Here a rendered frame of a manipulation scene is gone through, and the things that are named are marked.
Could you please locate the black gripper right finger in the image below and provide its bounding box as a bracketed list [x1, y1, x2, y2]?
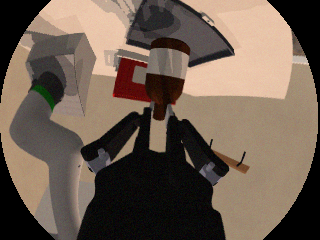
[165, 104, 229, 187]

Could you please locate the red divided crate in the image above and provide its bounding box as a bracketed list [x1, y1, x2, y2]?
[113, 57, 151, 103]

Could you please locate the brown bottle with white label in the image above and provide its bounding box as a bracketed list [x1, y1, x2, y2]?
[145, 37, 190, 121]

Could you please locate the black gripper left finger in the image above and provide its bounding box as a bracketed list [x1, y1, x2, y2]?
[80, 100, 155, 184]

